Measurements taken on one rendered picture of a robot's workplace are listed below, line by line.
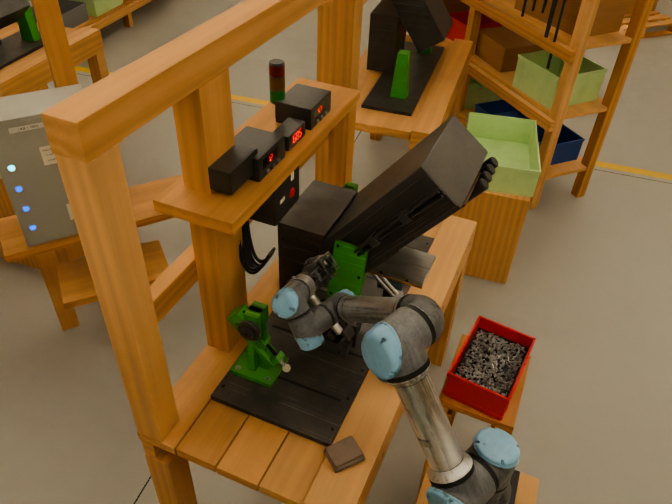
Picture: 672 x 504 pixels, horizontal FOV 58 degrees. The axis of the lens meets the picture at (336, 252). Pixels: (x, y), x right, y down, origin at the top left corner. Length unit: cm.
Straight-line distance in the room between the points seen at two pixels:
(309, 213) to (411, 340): 87
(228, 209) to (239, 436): 71
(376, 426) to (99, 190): 109
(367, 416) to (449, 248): 92
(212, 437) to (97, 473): 116
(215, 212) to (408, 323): 60
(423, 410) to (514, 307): 234
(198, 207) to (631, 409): 250
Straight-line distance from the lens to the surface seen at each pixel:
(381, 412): 196
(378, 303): 159
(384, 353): 135
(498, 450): 162
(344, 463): 183
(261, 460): 189
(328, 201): 218
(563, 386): 341
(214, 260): 185
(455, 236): 265
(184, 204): 167
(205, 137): 161
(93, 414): 322
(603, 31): 433
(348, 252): 195
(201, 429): 197
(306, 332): 170
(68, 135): 128
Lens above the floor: 249
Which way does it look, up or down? 40 degrees down
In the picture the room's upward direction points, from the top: 3 degrees clockwise
